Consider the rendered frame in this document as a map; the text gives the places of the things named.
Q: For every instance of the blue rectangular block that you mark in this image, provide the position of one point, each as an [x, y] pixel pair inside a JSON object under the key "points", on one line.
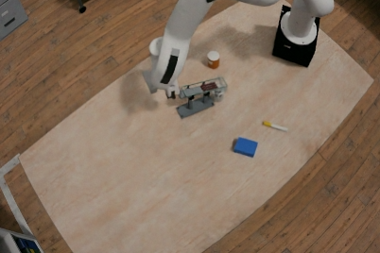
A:
{"points": [[245, 147]]}

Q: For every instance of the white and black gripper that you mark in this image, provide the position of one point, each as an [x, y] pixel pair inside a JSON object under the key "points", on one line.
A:
{"points": [[170, 92]]}

